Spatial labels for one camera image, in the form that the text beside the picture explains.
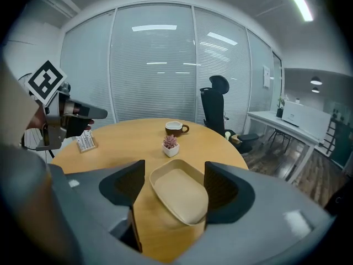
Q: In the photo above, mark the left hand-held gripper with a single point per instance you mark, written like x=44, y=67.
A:
x=47, y=79

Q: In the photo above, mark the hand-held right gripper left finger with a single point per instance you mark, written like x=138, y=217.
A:
x=121, y=185

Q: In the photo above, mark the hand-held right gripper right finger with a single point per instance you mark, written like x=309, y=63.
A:
x=229, y=195

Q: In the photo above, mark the beige tray container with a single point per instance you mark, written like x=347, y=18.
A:
x=179, y=192

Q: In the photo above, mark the person's left forearm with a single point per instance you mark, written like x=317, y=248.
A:
x=16, y=109

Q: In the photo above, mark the person's left hand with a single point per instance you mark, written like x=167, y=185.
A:
x=70, y=108

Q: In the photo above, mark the wooden holder with white cards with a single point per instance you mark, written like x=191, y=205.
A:
x=86, y=142

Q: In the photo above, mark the round wooden table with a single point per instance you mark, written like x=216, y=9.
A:
x=121, y=142

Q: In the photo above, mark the yellow cushion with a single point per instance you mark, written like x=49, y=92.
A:
x=231, y=137

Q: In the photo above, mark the pink succulent in white pot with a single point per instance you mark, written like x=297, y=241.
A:
x=170, y=146

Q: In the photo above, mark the brown cup white inside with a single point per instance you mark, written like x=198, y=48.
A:
x=175, y=128

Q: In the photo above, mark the white desk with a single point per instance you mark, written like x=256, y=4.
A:
x=278, y=126

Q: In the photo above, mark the black office chair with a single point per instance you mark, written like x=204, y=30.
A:
x=213, y=106

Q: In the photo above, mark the green plant in black pot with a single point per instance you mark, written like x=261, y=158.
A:
x=280, y=108

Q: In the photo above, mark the white box on desk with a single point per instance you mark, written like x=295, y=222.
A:
x=306, y=117

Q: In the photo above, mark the black ladder shelf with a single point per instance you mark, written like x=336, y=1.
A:
x=330, y=135

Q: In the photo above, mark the black pendant lamp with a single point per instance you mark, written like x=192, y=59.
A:
x=316, y=80
x=315, y=90

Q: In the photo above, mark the black metal frame chair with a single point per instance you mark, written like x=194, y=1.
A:
x=282, y=137

